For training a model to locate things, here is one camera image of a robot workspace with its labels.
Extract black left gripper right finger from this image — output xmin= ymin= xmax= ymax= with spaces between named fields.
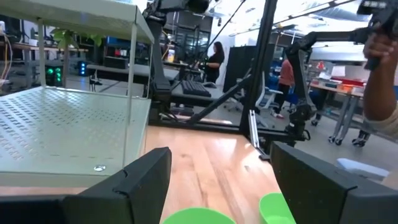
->
xmin=269 ymin=141 xmax=398 ymax=224

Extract table with red items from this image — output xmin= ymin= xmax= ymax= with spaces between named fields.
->
xmin=307 ymin=67 xmax=368 ymax=146

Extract grey desk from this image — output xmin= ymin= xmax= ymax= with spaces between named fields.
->
xmin=169 ymin=81 xmax=225 ymax=108

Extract person's forearm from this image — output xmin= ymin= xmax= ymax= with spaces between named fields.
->
xmin=363 ymin=58 xmax=398 ymax=141

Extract pale green perforated metal shelf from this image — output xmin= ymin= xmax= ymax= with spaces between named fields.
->
xmin=0 ymin=0 xmax=155 ymax=188

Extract black keyboard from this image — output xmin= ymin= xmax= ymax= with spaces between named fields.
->
xmin=180 ymin=80 xmax=212 ymax=98

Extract black partition panel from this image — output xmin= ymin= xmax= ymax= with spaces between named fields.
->
xmin=223 ymin=45 xmax=259 ymax=94

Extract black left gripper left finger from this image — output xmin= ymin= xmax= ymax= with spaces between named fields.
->
xmin=0 ymin=146 xmax=172 ymax=224

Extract silver aluminium bar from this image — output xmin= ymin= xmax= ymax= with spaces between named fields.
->
xmin=248 ymin=109 xmax=261 ymax=149

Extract person's hand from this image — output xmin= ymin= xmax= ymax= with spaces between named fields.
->
xmin=363 ymin=32 xmax=394 ymax=71

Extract white blue office chair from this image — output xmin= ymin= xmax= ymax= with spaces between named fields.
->
xmin=223 ymin=71 xmax=280 ymax=113

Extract person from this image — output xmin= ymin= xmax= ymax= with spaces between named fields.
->
xmin=270 ymin=58 xmax=295 ymax=119
xmin=203 ymin=41 xmax=225 ymax=84

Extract computer tower green lights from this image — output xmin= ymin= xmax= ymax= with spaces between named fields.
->
xmin=45 ymin=63 xmax=65 ymax=86

